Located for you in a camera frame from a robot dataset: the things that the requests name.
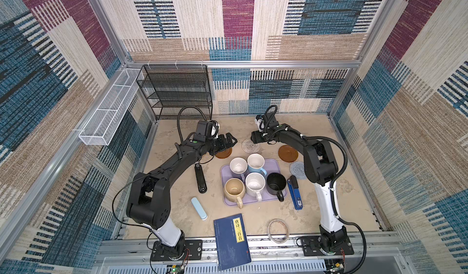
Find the lilac plastic tray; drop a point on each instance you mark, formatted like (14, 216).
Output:
(271, 165)

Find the light blue mug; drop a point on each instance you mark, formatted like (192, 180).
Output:
(255, 163)

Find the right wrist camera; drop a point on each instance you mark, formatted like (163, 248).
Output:
(260, 121)

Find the grey woven round coaster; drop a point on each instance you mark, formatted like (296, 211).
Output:
(297, 170)

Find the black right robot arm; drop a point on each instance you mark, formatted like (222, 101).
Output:
(325, 160)

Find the white ceramic mug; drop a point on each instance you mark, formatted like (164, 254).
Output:
(255, 184)

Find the lilac white mug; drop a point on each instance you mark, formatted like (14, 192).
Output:
(238, 167)

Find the blue stapler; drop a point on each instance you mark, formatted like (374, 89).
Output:
(293, 187)

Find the clear glass coaster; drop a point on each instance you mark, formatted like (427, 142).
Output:
(249, 147)

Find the brown round coaster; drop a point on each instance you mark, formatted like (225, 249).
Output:
(288, 154)

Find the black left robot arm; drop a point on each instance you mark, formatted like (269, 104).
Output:
(149, 201)

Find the beige ceramic mug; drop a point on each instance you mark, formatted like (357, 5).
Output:
(234, 191)

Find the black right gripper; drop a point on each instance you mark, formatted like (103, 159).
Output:
(256, 138)

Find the black stapler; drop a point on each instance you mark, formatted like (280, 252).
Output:
(200, 178)

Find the white wire mesh basket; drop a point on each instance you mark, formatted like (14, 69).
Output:
(105, 120)

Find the dark blue book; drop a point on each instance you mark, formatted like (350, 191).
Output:
(231, 242)

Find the dark brown wooden coaster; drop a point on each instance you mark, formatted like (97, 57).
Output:
(224, 154)

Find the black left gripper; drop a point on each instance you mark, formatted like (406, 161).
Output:
(228, 144)

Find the clear tape roll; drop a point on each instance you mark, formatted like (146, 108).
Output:
(278, 232)

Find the black wire shelf rack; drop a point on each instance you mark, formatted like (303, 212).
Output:
(169, 88)

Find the light blue small case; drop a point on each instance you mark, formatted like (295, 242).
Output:
(199, 209)

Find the black ceramic mug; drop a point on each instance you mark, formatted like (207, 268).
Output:
(275, 184)

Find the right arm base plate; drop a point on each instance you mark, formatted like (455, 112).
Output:
(312, 246)

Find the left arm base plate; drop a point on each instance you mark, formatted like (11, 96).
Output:
(190, 249)

